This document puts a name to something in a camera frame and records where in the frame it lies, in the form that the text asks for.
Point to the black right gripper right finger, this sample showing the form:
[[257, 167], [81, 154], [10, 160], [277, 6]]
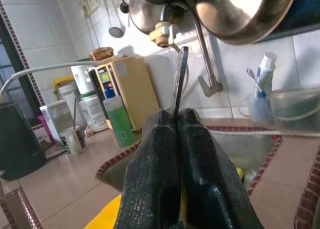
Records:
[[207, 184]]

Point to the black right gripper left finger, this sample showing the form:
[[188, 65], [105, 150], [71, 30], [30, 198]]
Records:
[[150, 184]]

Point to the white plastic chopstick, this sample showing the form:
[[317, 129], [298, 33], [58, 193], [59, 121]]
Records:
[[181, 84], [175, 89]]

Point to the yellow sponge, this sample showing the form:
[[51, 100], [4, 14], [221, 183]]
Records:
[[240, 174]]

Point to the steel sink basin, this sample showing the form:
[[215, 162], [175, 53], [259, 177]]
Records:
[[245, 149]]

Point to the white outlet tube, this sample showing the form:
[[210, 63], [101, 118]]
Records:
[[250, 133]]

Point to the green dish soap bottle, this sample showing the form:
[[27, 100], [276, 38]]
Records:
[[120, 124]]

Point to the white printed mug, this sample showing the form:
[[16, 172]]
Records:
[[73, 141]]

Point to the clear plastic cup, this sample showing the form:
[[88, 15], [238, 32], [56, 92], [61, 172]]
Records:
[[260, 111]]

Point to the white plastic jar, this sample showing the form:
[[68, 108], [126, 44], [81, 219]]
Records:
[[92, 114]]

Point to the cream water ionizer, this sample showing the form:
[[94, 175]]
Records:
[[135, 89]]

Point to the blue toothbrush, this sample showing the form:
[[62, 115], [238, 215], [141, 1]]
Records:
[[256, 82]]

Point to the clear plastic tub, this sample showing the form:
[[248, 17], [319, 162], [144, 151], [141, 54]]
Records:
[[295, 111]]

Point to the clear plastic container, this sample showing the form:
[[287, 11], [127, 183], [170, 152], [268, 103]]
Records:
[[55, 121]]

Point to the pink container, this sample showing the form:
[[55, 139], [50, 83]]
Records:
[[46, 129]]

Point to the white bucket yellow lid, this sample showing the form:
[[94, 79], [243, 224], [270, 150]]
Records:
[[67, 94]]

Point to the white plastic jug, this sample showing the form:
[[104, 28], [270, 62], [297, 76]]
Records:
[[81, 79]]

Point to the white toothpaste tube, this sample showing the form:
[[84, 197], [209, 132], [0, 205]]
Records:
[[266, 71]]

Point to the black electric kettle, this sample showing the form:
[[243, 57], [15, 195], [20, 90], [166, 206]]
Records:
[[20, 144]]

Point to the brown wicker basket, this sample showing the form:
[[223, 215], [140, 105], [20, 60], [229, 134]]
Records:
[[101, 53]]

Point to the cream tap diverter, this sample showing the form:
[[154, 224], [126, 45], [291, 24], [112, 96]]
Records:
[[160, 36]]

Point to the hanging steel ladle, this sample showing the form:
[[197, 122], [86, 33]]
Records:
[[116, 31]]

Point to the hanging steel wok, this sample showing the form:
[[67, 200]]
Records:
[[225, 19]]

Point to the hanging steel pan lid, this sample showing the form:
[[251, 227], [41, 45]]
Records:
[[145, 16]]

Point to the hanging dark spoon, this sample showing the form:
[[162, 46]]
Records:
[[123, 7]]

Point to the hanging dark blue pan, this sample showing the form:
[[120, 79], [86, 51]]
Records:
[[305, 11]]

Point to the steel wall tap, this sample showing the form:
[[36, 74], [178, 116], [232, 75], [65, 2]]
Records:
[[205, 54]]

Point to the white wall socket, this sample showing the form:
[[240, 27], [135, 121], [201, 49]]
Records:
[[91, 2]]

